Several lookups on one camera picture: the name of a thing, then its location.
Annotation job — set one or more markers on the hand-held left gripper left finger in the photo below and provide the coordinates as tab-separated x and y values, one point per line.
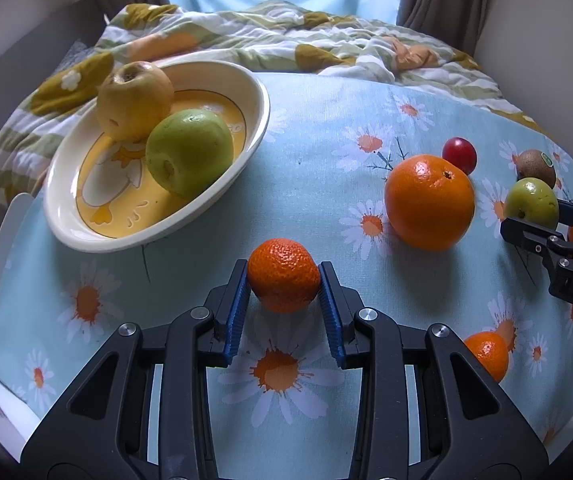
234	320

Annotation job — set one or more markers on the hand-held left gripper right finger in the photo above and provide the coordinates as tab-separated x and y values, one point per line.
334	320

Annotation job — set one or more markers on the small green apple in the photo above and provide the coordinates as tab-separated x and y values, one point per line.
531	202

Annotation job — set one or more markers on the brown kiwi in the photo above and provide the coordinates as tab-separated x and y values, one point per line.
535	166

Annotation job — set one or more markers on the large orange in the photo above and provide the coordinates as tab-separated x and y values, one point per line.
429	202

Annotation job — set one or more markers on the red plum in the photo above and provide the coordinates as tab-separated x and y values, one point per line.
460	154

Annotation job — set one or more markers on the cream bowl with duck print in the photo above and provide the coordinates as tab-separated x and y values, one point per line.
116	200

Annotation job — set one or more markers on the large green apple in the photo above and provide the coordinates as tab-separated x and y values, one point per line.
191	152

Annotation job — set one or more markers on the yellow apple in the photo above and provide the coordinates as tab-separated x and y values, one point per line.
134	100

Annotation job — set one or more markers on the light blue daisy tablecloth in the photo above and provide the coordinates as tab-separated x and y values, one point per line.
306	160

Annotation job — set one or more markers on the green striped floral blanket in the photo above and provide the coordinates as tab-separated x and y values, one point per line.
266	40

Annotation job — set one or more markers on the patterned grey pillow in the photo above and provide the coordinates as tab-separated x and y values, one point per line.
74	55

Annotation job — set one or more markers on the grey bed headboard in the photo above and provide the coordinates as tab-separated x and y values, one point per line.
31	30

